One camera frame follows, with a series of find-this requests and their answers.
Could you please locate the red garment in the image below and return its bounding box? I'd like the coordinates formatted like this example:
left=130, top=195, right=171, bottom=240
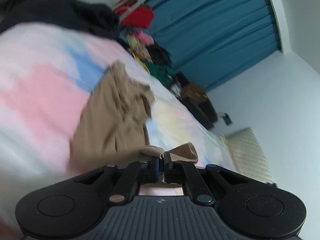
left=114, top=0, right=154, bottom=29

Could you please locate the tan t-shirt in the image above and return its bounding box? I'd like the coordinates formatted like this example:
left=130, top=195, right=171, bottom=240
left=67, top=61, right=200, bottom=177

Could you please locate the blue curtain right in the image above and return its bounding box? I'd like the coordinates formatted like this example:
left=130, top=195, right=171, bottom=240
left=148, top=0, right=280, bottom=90

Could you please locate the black clothing heap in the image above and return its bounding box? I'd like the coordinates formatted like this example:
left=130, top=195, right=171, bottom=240
left=1, top=0, right=120, bottom=40

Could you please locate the black sofa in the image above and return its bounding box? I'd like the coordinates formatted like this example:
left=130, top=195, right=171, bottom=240
left=174, top=72, right=218, bottom=130

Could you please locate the pastel bed sheet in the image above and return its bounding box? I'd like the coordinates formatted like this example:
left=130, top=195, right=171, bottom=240
left=1, top=23, right=235, bottom=239

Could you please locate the yellow garment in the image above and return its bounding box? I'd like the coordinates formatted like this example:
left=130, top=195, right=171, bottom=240
left=126, top=34, right=146, bottom=68

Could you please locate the black wall socket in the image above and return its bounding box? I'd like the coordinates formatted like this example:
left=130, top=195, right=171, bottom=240
left=221, top=113, right=233, bottom=126

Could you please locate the green garment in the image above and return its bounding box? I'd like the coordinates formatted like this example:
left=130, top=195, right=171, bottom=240
left=145, top=62, right=175, bottom=87

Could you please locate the cream ribbed pillow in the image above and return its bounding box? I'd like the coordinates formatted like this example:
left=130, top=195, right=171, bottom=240
left=221, top=127, right=276, bottom=185

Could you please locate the black garment pile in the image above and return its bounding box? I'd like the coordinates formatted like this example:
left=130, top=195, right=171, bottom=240
left=146, top=43, right=172, bottom=66

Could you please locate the pink garment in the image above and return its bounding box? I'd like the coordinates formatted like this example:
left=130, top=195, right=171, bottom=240
left=132, top=30, right=155, bottom=46

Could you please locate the beige patterned garment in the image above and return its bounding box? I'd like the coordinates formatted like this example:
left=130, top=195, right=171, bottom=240
left=131, top=45, right=152, bottom=62

